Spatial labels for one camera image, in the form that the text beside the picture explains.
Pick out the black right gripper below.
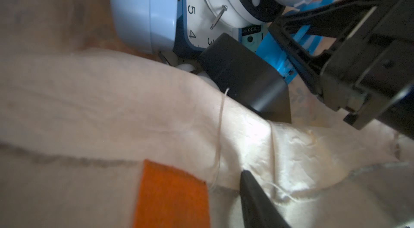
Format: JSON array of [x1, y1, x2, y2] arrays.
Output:
[[269, 0, 414, 137]]

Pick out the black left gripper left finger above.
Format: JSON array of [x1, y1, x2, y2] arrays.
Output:
[[198, 33, 292, 123]]

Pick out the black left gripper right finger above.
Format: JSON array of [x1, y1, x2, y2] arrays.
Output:
[[239, 170, 290, 228]]

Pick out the beige canvas bag orange handles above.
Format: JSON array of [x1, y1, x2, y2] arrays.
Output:
[[1, 0, 414, 228]]

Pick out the dark blue square alarm clock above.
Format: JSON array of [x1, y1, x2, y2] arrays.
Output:
[[110, 0, 242, 58]]

